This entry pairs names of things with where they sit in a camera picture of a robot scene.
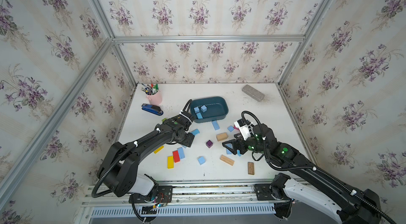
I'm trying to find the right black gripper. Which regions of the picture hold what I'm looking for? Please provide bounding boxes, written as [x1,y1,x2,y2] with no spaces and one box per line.
[223,131,270,157]

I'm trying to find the light blue cube front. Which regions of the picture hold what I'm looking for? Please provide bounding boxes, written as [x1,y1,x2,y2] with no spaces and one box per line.
[198,156,206,165]

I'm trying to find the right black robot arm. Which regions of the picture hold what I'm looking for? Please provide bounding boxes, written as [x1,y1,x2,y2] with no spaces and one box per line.
[223,111,395,224]

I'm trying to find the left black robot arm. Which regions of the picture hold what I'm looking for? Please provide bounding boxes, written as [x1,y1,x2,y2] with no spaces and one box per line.
[92,99,195,201]

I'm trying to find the light blue block beside red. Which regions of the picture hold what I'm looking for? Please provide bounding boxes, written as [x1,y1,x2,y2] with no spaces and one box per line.
[177,148,185,159]

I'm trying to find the long light blue block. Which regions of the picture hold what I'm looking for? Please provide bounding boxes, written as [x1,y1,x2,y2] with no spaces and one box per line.
[190,129,200,136]

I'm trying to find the tan wooden block centre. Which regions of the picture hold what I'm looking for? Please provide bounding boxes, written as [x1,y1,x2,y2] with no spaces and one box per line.
[216,133,228,142]

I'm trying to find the tan wooden block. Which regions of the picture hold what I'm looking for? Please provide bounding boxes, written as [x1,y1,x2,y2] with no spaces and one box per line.
[216,133,228,142]
[220,155,235,166]

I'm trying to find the tan wooden block front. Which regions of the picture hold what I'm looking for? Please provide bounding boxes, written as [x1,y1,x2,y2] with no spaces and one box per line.
[220,155,235,166]

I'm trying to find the red block front left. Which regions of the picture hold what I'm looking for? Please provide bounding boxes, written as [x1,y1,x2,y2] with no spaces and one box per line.
[172,151,180,163]

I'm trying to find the purple cube block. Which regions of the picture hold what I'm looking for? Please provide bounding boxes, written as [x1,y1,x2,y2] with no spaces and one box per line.
[206,140,213,149]

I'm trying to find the yellow block lower left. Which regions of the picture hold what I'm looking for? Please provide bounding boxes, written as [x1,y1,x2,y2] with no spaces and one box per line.
[153,146,164,154]

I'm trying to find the yellow block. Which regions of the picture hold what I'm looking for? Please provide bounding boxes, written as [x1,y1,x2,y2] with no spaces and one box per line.
[167,156,174,169]
[153,146,164,154]

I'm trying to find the yellow block front left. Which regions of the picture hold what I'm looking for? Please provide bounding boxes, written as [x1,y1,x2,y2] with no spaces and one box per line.
[167,156,174,169]

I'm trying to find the dark brown wooden block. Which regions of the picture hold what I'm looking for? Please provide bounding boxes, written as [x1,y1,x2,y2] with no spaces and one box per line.
[247,162,255,175]

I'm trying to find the light blue block below bin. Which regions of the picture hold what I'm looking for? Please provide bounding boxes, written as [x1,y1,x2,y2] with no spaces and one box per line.
[211,121,220,131]

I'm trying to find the blue black stapler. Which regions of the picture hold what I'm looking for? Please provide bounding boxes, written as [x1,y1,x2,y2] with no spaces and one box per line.
[141,104,163,116]

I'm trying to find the dark teal plastic bin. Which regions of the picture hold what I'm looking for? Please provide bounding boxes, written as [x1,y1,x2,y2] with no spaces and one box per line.
[190,96,229,123]

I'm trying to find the pink pen cup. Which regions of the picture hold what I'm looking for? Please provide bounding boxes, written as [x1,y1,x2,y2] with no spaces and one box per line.
[146,90,162,106]

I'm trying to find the grey stone brick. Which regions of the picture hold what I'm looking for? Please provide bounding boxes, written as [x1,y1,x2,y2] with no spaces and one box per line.
[242,85,265,102]

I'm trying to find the aluminium front rail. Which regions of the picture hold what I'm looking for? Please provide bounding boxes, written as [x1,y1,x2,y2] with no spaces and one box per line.
[80,180,271,207]

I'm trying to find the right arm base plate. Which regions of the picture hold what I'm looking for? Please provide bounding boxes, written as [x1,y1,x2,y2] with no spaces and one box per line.
[254,183,286,201]

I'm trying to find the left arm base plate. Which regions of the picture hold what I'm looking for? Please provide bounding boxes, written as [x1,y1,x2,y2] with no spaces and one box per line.
[129,186,173,205]

